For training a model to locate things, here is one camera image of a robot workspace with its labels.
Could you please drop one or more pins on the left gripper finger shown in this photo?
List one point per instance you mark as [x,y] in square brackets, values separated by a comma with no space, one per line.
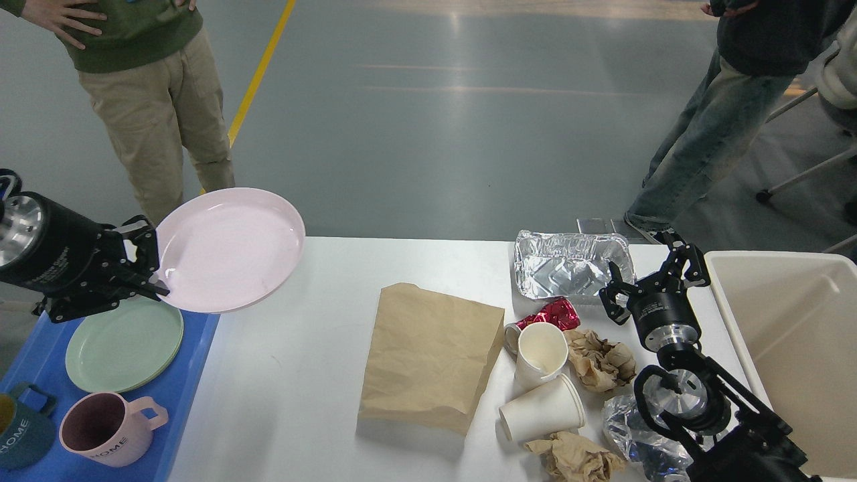
[97,292]
[133,244]

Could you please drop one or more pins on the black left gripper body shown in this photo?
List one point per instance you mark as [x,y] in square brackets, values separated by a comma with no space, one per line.
[45,246]

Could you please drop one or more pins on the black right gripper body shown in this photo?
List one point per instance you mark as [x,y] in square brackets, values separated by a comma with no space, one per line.
[664,318]

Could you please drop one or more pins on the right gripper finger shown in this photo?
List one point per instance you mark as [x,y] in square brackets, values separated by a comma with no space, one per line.
[608,295]
[684,267]

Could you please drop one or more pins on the pink plate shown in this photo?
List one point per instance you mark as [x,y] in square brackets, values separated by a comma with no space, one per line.
[228,249]

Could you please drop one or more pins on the pink mug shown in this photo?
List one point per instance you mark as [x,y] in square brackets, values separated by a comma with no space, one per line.
[106,428]

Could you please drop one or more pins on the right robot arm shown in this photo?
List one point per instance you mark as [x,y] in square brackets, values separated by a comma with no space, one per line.
[687,397]

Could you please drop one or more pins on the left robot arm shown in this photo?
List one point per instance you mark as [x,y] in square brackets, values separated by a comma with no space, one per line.
[81,267]

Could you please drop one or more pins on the green plate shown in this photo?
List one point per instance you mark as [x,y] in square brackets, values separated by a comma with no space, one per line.
[123,349]

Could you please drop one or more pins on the aluminium foil tray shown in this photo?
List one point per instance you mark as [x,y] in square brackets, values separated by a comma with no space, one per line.
[575,266]

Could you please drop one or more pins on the crumpled brown paper upper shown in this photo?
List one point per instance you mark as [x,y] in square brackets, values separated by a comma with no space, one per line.
[598,363]

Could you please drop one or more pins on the crumpled brown paper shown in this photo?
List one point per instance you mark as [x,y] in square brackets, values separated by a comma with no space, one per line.
[598,363]
[572,457]

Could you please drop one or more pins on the upright white paper cup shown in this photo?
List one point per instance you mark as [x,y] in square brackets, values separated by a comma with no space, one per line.
[542,352]

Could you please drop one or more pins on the blue plastic tray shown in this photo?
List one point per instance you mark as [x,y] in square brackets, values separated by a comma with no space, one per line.
[41,361]

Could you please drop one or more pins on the chair leg with caster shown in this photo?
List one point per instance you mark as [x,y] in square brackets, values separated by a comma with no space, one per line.
[844,119]

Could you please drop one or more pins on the beige plastic bin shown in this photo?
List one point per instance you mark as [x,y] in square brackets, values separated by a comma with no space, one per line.
[792,318]

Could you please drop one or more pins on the lying white paper cup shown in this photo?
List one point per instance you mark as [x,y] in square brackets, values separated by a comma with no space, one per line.
[550,407]

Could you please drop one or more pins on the crumpled clear plastic bag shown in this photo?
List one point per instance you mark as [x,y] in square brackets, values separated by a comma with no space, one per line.
[657,457]

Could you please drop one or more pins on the person in green sweater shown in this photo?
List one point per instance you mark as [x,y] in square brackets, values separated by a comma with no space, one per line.
[152,79]

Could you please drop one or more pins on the teal mug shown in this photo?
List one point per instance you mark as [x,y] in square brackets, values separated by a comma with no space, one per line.
[27,434]

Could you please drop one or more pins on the crumpled brown paper lower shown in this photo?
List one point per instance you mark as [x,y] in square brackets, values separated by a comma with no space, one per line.
[572,457]

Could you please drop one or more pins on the brown paper bag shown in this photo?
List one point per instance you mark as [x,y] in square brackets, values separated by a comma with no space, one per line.
[430,358]

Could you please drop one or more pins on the person in blue jeans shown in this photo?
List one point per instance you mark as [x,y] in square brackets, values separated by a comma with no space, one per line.
[761,46]

